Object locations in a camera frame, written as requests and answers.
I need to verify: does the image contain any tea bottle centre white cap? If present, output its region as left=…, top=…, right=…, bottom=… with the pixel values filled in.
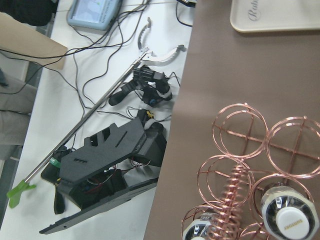
left=261, top=186, right=320, bottom=240

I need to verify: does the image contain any person in black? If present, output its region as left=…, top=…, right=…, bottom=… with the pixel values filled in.
left=0, top=0, right=59, bottom=27

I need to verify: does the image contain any metal reacher grabber tool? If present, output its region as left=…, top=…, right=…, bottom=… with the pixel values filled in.
left=6, top=18, right=186, bottom=209

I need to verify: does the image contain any black machine frame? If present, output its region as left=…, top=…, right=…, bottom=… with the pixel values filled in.
left=40, top=118, right=167, bottom=235

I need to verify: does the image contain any copper wire bottle basket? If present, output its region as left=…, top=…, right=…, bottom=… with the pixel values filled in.
left=181, top=103, right=320, bottom=240

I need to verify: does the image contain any tea bottle near handle end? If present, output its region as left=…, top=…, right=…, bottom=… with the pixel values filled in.
left=182, top=212, right=216, bottom=240

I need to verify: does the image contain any cream rectangular tray plate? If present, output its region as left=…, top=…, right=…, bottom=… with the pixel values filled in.
left=230, top=0, right=320, bottom=33

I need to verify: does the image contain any blue teach pendant tablet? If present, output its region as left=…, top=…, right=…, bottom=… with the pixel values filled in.
left=67, top=0, right=123, bottom=31

